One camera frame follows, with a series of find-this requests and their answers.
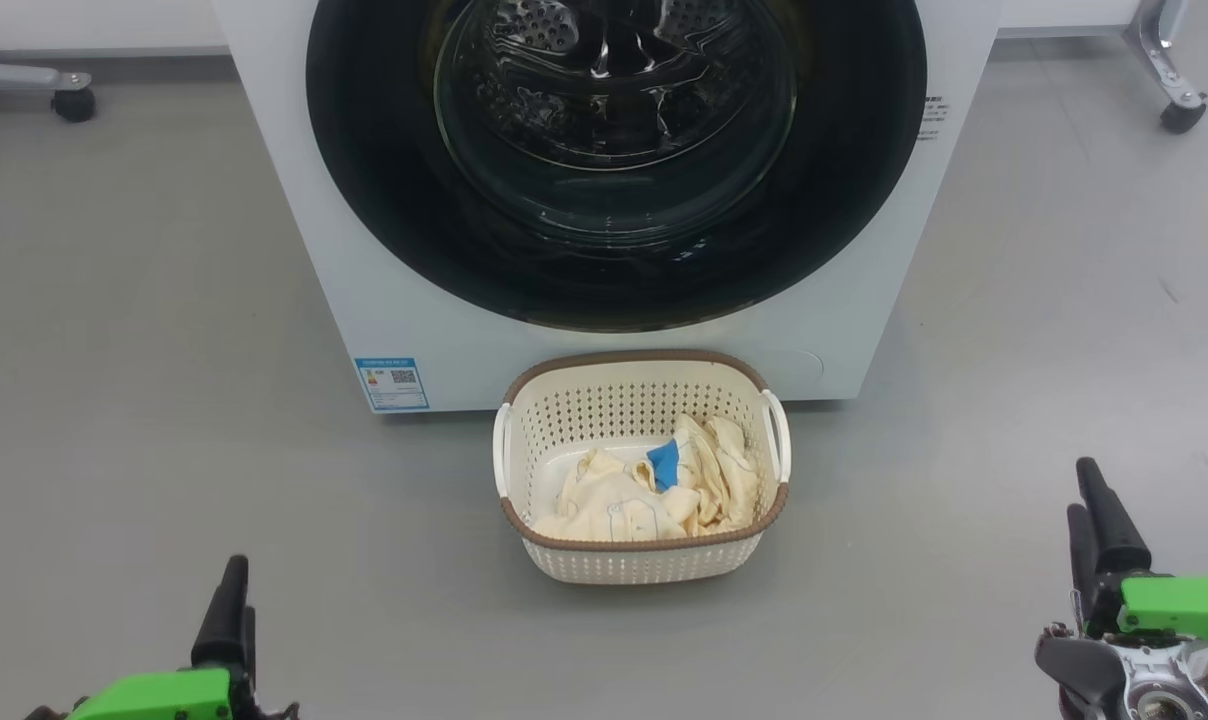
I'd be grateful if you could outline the metal bracket leg with caster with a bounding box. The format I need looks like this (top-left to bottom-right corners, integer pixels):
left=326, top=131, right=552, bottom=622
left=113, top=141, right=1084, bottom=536
left=1124, top=0, right=1208, bottom=135

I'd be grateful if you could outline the steel washer drum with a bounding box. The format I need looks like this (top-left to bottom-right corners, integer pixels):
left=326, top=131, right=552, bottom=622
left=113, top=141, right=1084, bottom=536
left=444, top=0, right=795, bottom=166

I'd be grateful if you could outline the cream printed garment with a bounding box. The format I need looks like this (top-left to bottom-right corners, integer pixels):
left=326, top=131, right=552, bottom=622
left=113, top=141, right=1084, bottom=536
left=532, top=447, right=700, bottom=543

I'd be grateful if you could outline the cream perforated laundry basket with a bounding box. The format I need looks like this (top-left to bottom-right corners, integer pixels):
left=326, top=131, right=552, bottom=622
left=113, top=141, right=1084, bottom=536
left=492, top=350, right=793, bottom=586

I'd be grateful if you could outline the blue energy label sticker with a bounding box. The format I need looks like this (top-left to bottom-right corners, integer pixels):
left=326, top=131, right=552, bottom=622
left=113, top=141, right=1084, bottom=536
left=354, top=357, right=431, bottom=413

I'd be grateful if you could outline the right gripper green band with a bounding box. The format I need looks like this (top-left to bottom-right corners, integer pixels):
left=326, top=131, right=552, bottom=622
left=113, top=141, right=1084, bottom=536
left=1034, top=456, right=1208, bottom=720

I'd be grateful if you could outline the white front-load washing machine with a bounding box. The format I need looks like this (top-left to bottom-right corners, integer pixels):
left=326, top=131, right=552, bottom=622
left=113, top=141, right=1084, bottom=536
left=212, top=0, right=1002, bottom=414

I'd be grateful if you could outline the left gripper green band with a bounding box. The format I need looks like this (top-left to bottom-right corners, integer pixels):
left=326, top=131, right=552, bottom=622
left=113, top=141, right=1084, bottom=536
left=26, top=555, right=300, bottom=720

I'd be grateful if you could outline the black glass washer door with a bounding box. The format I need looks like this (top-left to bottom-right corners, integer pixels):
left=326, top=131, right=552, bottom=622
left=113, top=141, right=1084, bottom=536
left=306, top=0, right=928, bottom=333

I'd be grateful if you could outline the cream garment with blue patch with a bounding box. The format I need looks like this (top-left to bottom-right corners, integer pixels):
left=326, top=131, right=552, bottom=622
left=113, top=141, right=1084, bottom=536
left=647, top=413, right=760, bottom=531

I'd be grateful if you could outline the grey leg with black caster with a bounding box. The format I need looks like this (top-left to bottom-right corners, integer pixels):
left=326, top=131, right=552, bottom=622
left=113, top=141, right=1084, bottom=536
left=0, top=50, right=97, bottom=124

